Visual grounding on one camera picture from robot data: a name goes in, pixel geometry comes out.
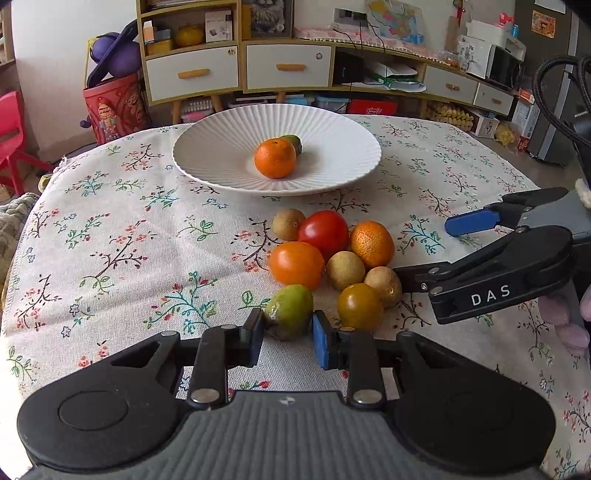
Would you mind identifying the large white drawer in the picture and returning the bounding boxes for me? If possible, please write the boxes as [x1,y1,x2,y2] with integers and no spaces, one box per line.
[246,44,333,90]
[145,45,240,103]

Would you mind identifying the red plastic chair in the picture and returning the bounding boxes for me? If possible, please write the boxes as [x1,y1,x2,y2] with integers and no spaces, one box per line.
[0,91,54,195]

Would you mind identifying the brown kiwi fruit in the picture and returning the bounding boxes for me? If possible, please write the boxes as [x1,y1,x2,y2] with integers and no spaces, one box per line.
[271,209,307,241]
[364,266,403,309]
[326,250,366,291]

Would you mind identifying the framed cat picture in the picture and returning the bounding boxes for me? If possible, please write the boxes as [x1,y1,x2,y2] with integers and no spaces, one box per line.
[250,0,294,38]

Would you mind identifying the green brown tomato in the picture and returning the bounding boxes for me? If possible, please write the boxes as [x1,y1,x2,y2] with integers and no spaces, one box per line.
[337,283,385,332]

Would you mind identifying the small white carton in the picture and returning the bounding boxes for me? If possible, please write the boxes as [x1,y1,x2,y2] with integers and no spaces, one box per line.
[473,113,500,138]

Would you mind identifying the black box device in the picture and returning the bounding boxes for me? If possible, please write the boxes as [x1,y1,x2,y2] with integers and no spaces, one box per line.
[333,51,364,85]

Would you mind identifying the orange tomato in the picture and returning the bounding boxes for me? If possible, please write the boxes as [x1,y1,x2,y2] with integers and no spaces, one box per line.
[268,241,326,291]

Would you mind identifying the orange picture magnet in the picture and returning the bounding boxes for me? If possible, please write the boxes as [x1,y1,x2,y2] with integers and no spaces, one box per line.
[531,10,557,34]

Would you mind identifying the white green paper bag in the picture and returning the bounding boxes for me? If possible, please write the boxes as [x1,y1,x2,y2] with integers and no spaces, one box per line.
[367,62,428,93]

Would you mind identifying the red printed bucket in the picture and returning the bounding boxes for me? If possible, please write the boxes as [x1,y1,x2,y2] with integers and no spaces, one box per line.
[83,73,153,146]

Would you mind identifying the brown cardboard sheet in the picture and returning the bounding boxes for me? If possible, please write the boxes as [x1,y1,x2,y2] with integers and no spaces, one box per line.
[445,16,461,54]

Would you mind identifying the clear storage bin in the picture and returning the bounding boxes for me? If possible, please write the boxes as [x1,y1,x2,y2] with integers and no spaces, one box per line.
[235,93,278,108]
[181,97,218,124]

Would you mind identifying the floral tablecloth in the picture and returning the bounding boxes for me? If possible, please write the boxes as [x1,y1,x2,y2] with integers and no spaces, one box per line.
[0,113,591,480]

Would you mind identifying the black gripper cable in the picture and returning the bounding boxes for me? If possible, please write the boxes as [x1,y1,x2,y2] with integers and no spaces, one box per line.
[531,55,591,151]

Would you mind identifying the white ribbed plate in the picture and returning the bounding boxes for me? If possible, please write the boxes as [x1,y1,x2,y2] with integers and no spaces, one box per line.
[172,103,382,197]

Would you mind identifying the pink lace cloth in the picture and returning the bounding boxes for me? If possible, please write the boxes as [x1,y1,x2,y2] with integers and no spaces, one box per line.
[294,25,437,58]

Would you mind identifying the wooden shelf cabinet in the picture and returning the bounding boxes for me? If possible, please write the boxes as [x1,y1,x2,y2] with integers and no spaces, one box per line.
[135,0,515,125]

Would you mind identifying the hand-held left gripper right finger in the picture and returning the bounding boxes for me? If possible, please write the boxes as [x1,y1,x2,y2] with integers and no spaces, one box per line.
[311,310,466,410]

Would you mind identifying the yellow plastic bag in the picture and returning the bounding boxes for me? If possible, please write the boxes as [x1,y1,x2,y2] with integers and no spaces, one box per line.
[495,121,520,146]

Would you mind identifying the purple toy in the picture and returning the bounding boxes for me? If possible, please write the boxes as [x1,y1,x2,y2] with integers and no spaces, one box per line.
[85,18,144,88]

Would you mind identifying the colourful map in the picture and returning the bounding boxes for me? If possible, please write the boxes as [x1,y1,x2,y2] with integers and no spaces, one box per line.
[365,0,426,45]

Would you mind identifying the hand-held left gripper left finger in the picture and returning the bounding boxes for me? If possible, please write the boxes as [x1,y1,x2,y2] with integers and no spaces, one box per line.
[110,308,267,411]

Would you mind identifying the dark grey refrigerator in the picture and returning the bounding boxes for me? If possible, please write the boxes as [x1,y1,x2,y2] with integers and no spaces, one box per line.
[526,0,591,164]

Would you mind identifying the white product box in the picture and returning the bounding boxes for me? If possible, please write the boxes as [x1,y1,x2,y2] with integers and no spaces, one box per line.
[204,9,233,44]

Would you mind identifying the black microwave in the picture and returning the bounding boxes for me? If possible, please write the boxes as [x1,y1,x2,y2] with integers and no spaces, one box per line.
[485,44,526,90]

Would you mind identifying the yellow pot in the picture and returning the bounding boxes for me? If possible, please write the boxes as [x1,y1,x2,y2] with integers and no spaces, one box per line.
[174,24,205,48]

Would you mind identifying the small white drawer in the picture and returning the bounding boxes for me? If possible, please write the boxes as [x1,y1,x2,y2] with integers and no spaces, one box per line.
[423,65,478,104]
[473,83,514,116]

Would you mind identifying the red tomato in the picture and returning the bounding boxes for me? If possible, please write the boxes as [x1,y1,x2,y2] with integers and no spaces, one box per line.
[298,210,350,262]

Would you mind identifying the black power cable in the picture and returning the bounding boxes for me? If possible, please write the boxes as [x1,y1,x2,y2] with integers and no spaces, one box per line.
[332,18,389,88]

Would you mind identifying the white storage box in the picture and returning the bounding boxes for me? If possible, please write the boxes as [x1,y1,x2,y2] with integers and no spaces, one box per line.
[465,21,527,61]

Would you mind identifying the grey knitted cushion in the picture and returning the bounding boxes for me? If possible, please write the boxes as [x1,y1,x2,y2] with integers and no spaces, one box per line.
[0,191,42,296]

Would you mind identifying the white power strip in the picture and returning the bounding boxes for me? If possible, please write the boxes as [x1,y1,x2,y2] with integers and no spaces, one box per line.
[333,8,370,29]

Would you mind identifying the red flat box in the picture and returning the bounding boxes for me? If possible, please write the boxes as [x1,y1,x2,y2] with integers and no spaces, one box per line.
[346,99,399,116]

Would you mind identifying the stacked cartons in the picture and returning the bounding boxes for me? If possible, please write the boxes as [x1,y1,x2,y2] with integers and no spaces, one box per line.
[510,88,542,153]

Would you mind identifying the orange mandarin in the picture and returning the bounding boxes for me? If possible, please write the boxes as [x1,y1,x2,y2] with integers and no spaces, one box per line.
[254,137,297,180]
[350,220,396,270]

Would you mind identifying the person's right hand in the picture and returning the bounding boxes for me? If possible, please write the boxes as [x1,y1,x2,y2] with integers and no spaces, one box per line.
[539,285,591,357]

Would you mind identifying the yellow egg carton stack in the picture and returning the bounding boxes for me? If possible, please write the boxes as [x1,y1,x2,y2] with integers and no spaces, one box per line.
[425,100,476,132]

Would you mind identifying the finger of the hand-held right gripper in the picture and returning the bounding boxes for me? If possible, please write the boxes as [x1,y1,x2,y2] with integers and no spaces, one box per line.
[444,186,571,237]
[392,239,519,295]

